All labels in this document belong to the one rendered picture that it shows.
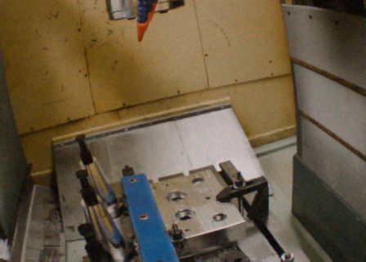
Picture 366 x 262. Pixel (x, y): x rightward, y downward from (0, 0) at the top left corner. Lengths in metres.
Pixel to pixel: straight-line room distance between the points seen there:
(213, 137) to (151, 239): 1.39
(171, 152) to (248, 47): 0.62
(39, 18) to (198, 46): 0.81
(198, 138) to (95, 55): 0.60
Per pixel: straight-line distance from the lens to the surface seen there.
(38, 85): 1.83
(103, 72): 1.80
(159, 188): 1.05
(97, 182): 0.51
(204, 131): 1.84
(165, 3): 0.70
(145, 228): 0.47
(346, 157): 0.99
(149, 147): 1.79
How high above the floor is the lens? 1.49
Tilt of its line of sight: 21 degrees down
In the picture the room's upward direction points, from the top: 10 degrees counter-clockwise
